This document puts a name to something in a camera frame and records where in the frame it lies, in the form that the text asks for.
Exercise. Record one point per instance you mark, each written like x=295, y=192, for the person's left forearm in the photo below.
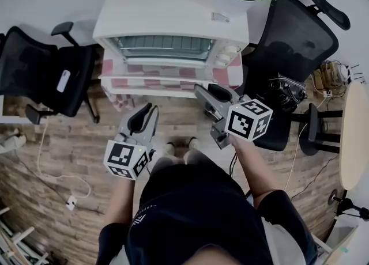
x=121, y=200

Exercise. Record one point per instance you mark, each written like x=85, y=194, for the person's black shirt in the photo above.
x=196, y=217

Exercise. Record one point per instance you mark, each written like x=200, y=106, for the round wooden table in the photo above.
x=354, y=137

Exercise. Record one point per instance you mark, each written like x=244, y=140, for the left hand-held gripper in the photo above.
x=124, y=157

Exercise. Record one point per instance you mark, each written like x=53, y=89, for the person's right shoe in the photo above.
x=194, y=143

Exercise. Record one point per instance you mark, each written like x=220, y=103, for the pink checkered tablecloth table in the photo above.
x=227, y=71

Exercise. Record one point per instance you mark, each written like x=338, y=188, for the pale grey bundle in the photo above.
x=11, y=141

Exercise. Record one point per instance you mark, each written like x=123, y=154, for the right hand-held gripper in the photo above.
x=248, y=119

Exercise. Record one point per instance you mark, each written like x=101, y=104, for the person's shoe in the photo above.
x=170, y=149
x=194, y=143

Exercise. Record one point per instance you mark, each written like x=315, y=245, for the person's left shoe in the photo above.
x=170, y=149

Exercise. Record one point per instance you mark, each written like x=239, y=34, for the person's right forearm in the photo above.
x=253, y=168

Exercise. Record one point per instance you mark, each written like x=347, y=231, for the person's grey trouser legs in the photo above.
x=173, y=161

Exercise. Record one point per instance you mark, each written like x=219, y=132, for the white wooden frames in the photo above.
x=14, y=240

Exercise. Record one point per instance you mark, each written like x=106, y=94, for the white open box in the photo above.
x=340, y=243

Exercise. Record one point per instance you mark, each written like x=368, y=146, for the white slim device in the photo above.
x=63, y=81

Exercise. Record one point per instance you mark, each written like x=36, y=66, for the black tripod stand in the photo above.
x=346, y=206

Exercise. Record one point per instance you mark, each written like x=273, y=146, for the white toaster oven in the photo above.
x=161, y=10

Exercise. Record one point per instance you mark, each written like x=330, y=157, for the black mesh office chair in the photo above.
x=34, y=65
x=294, y=36

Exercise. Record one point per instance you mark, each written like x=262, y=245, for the white table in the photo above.
x=11, y=118

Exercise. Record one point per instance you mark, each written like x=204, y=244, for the white charger plug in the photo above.
x=71, y=202

